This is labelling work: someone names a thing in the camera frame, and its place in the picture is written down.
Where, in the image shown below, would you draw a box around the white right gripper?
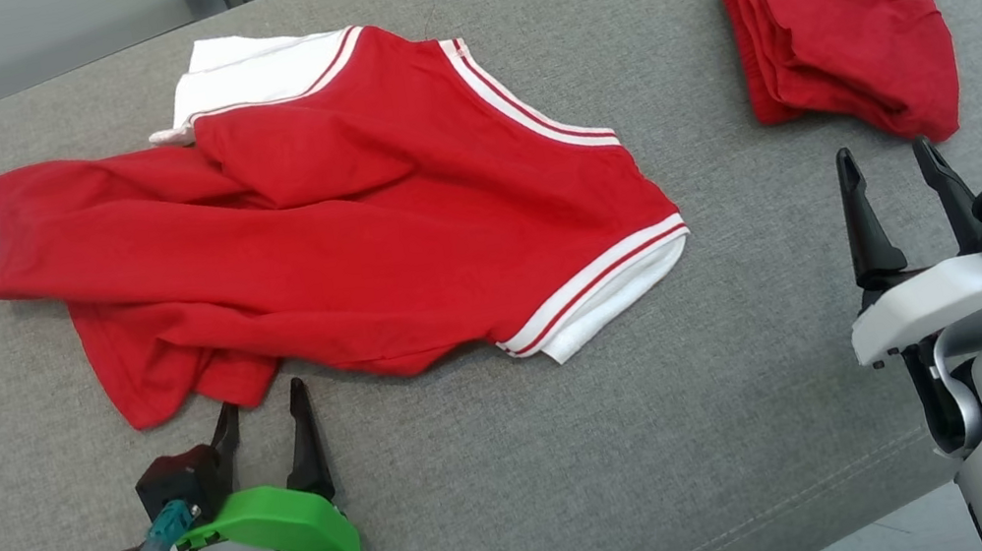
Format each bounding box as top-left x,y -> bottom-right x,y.
820,126 -> 982,374

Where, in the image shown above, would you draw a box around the red white basketball jersey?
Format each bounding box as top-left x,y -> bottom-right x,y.
0,0 -> 709,459

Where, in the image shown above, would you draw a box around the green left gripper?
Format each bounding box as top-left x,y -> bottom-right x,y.
154,372 -> 363,551

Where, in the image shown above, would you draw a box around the red white shorts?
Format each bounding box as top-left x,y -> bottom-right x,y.
718,0 -> 970,174

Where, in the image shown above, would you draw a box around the teal left camera connector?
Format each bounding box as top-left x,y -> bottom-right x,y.
129,496 -> 201,551

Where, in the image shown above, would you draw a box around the grey fabric sofa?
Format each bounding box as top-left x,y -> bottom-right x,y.
0,0 -> 982,551

